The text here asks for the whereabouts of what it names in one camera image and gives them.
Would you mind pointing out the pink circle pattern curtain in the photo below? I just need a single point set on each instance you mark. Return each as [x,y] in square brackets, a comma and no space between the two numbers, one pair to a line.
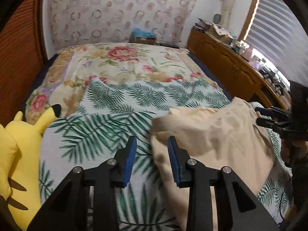
[75,22]

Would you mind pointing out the yellow pikachu plush toy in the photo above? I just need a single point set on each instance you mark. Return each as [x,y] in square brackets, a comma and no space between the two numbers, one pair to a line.
[20,152]

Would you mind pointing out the beige tied window curtain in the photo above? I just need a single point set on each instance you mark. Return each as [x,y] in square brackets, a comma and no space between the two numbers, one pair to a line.
[227,6]

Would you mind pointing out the beige printed t-shirt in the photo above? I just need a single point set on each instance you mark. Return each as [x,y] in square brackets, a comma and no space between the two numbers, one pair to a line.
[217,138]

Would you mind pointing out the floral quilt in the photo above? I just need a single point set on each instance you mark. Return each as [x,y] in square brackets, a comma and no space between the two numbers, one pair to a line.
[113,63]

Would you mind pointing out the dark blue bed sheet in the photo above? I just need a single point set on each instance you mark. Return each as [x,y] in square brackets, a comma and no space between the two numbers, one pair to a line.
[209,74]

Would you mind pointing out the brown louvered wardrobe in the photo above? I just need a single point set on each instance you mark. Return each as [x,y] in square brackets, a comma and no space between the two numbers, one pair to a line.
[23,57]

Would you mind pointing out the palm leaf print blanket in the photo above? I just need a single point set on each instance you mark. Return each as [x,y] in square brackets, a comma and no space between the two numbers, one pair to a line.
[105,119]

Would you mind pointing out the purple translucent container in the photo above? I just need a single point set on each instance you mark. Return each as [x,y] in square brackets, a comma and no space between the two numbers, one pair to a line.
[256,65]

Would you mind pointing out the open cardboard box on cabinet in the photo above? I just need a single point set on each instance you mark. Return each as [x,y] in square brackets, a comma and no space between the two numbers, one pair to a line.
[219,33]

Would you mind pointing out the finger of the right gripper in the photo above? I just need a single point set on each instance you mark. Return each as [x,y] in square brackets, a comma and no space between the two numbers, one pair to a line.
[276,126]
[273,112]

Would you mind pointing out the grey zebra window blind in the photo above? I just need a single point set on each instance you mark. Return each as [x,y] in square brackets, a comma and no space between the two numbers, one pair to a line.
[276,33]

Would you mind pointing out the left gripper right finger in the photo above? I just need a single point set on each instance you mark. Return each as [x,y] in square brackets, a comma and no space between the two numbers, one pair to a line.
[218,198]

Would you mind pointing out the wooden sideboard cabinet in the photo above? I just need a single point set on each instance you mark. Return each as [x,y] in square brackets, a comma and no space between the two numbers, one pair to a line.
[234,72]

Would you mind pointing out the cardboard box with blue items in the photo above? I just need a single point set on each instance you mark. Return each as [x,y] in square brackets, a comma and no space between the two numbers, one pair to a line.
[142,37]

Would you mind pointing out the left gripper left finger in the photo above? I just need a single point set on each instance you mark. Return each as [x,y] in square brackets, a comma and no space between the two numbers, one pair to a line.
[88,193]

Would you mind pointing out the small round fan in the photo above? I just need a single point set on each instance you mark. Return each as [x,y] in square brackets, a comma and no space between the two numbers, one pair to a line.
[217,19]

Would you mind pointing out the pink bottle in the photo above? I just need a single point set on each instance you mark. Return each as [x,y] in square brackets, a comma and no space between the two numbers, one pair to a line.
[248,53]

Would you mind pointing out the person's right hand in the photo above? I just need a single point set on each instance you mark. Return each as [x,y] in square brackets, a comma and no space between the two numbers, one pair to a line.
[293,151]

